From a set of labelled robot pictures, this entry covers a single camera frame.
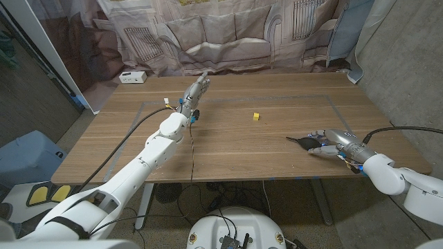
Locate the black round floor fan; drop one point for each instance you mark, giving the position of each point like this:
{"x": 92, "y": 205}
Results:
{"x": 167, "y": 192}

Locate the white partition panel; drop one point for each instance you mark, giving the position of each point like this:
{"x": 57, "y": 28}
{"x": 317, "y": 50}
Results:
{"x": 52, "y": 58}

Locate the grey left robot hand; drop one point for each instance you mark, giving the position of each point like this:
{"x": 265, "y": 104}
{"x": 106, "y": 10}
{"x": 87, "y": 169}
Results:
{"x": 193, "y": 95}

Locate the black rubber air blower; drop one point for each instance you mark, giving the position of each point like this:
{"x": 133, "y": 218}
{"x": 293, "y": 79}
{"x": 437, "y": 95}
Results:
{"x": 308, "y": 142}

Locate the small yellow block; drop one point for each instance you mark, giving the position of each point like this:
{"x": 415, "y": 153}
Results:
{"x": 256, "y": 117}

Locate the black yellow foot pedal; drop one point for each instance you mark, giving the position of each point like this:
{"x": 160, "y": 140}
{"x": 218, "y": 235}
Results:
{"x": 38, "y": 195}

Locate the blue plastic bin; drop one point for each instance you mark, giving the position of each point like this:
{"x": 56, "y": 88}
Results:
{"x": 27, "y": 159}

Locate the printed living room backdrop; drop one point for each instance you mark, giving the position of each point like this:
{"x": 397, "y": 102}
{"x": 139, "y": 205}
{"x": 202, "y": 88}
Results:
{"x": 221, "y": 34}

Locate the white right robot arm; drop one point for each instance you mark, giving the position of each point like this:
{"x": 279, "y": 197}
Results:
{"x": 401, "y": 183}

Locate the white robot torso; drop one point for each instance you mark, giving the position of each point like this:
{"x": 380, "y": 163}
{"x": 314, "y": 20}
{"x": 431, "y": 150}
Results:
{"x": 235, "y": 224}

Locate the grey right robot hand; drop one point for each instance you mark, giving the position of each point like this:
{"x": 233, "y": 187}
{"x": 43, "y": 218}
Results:
{"x": 342, "y": 143}

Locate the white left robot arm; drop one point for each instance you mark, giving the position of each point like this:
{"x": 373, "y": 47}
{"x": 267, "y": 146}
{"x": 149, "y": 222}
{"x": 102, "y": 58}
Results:
{"x": 131, "y": 180}

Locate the white floor plate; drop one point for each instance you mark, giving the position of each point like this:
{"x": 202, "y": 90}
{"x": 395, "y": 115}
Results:
{"x": 15, "y": 195}

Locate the white table leg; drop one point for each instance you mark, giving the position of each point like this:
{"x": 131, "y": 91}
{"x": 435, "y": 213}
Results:
{"x": 321, "y": 202}
{"x": 144, "y": 204}

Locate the white power strip box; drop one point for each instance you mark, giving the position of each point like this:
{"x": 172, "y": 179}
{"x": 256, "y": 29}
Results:
{"x": 133, "y": 77}

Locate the teal green cloth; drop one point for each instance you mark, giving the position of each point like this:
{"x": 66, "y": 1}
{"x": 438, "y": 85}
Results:
{"x": 7, "y": 52}

